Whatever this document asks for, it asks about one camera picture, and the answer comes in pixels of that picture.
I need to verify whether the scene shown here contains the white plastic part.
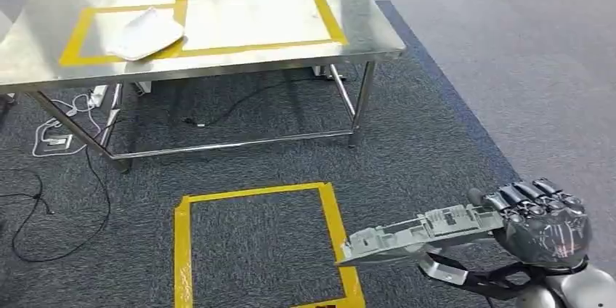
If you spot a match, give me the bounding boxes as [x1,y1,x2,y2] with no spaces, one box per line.
[105,6,186,62]

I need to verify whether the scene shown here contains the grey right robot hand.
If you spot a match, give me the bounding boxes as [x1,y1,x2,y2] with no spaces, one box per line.
[466,178,593,268]

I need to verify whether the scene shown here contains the steel work table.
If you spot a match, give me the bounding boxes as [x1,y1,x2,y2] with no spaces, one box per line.
[0,0,407,174]

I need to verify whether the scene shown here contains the white power strip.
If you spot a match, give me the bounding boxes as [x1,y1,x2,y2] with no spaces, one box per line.
[89,84,109,107]

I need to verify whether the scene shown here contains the black floor cable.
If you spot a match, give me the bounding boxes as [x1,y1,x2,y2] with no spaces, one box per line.
[0,144,113,264]
[182,77,314,129]

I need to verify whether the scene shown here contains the silver plastic wheel cover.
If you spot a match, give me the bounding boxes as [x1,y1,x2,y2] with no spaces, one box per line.
[335,202,506,268]

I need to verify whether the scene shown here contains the white power cable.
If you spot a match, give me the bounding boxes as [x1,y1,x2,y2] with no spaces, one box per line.
[31,94,105,158]

